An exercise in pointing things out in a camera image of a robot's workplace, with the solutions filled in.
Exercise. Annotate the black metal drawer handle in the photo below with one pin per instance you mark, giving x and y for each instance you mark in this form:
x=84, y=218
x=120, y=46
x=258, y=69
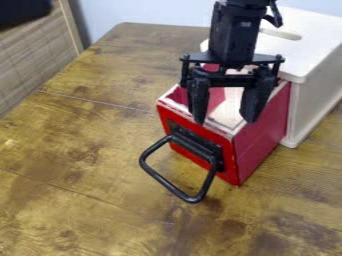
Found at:
x=183, y=161

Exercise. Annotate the red wooden drawer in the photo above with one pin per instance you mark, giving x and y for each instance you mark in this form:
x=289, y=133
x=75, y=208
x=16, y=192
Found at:
x=246, y=142

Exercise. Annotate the white wooden cabinet box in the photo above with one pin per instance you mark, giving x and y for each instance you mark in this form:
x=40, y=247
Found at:
x=310, y=42

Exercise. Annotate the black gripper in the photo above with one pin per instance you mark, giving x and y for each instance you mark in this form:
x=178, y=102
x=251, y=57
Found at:
x=230, y=64

